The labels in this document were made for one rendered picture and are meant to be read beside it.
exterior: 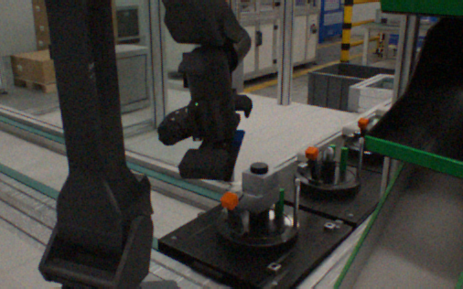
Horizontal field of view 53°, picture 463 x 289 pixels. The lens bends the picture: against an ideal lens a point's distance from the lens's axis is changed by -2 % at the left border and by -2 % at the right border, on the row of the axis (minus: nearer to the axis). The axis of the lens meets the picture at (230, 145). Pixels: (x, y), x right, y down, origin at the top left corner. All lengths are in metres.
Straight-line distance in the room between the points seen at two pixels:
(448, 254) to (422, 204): 0.08
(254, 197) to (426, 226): 0.26
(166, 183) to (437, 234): 0.62
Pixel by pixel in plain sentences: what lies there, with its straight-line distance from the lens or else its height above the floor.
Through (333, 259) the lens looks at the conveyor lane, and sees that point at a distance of 0.78.
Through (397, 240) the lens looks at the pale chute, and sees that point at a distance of 0.66.
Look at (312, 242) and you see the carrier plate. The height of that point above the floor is 0.97.
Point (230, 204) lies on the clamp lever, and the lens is 0.70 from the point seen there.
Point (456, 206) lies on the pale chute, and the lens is 0.66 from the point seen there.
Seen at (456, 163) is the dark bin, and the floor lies 1.21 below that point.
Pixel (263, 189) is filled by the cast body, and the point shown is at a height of 1.06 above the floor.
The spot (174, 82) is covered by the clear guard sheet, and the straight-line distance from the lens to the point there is 1.05.
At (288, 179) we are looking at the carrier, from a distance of 1.01.
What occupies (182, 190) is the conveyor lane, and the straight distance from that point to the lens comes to 1.03.
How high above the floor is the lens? 1.38
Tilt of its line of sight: 20 degrees down
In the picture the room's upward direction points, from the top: straight up
